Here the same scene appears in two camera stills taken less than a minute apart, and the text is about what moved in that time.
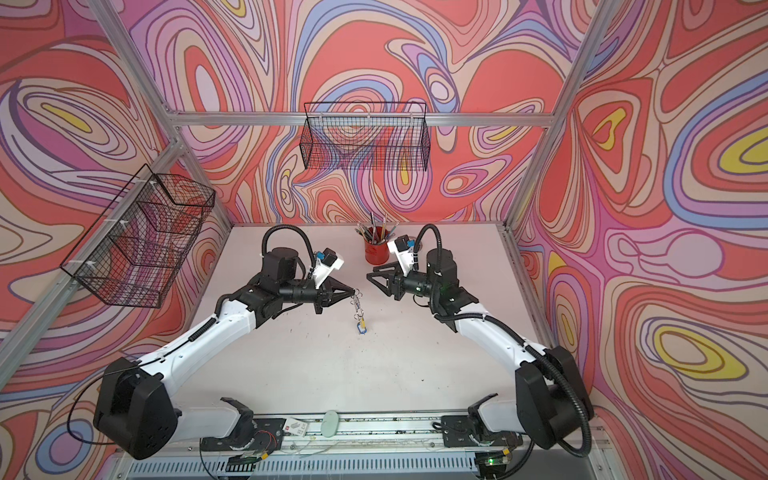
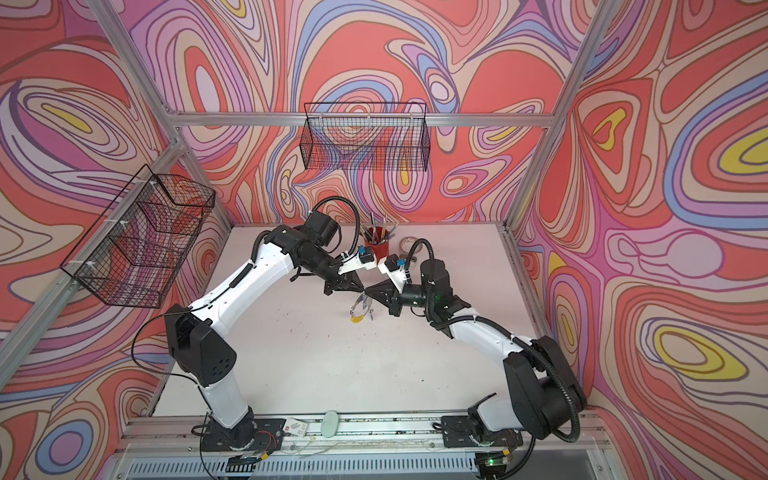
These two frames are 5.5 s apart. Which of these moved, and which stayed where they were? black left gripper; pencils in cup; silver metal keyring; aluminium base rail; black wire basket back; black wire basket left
Moved: silver metal keyring; black left gripper
Stayed: aluminium base rail; black wire basket left; black wire basket back; pencils in cup
